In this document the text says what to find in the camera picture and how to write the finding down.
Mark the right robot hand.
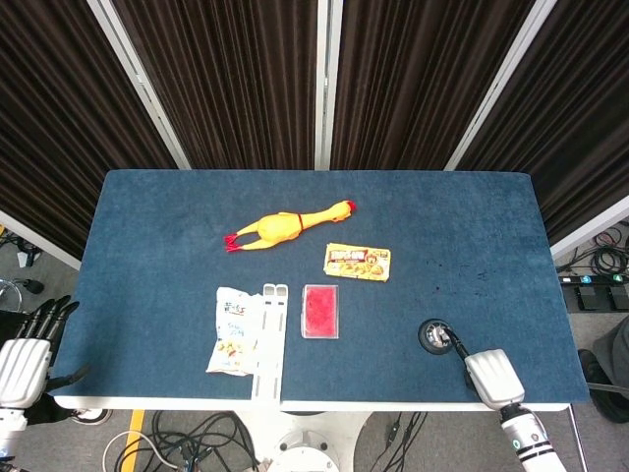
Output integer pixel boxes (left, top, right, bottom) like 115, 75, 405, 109
436, 325, 526, 409

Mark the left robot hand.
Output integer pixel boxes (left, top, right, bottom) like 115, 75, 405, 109
0, 295, 91, 409

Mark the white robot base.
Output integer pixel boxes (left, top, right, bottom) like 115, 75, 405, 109
240, 410, 374, 472

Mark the black and white sneaker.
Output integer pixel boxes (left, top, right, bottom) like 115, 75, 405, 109
69, 408, 113, 426

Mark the grey trouser leg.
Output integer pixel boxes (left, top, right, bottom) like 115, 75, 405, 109
577, 317, 629, 423

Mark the black power strip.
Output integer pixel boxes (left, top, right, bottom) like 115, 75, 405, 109
558, 272, 629, 288

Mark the yellow snack box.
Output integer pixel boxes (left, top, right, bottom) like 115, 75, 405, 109
323, 242, 393, 283

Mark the clear box of red items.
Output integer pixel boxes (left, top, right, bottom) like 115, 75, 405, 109
300, 283, 340, 340

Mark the blue table mat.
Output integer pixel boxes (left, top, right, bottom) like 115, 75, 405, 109
50, 169, 590, 400

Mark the white snack bag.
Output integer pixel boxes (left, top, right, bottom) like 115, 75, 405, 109
204, 286, 264, 377

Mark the yellow rubber chicken toy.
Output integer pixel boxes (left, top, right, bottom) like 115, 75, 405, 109
224, 199, 358, 254

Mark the dark pleated curtain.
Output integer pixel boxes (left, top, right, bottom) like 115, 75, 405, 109
0, 0, 629, 261

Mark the chrome stool frame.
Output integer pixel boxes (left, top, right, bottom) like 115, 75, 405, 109
0, 277, 31, 312

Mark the coiled black cable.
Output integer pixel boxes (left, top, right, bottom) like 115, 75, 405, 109
587, 230, 629, 276

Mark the black cable bundle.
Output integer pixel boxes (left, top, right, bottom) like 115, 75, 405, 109
102, 410, 259, 472

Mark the white slotted bracket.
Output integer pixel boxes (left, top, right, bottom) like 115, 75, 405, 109
250, 282, 289, 402

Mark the white partition frame post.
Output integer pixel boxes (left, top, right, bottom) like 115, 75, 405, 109
86, 0, 192, 171
442, 0, 559, 172
313, 0, 344, 171

